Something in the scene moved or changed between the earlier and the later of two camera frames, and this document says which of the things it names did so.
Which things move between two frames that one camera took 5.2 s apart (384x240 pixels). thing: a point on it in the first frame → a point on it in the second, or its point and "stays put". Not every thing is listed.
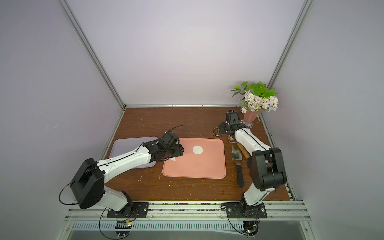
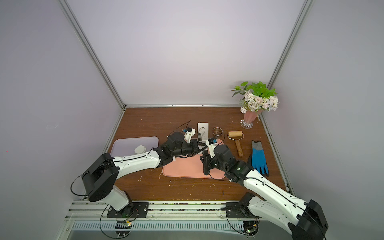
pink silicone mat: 202,158 stays put
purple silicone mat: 122,146 stays put
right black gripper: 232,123 → 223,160
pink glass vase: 249,117 stays put
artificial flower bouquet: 256,97 stays put
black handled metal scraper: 237,157 → 203,131
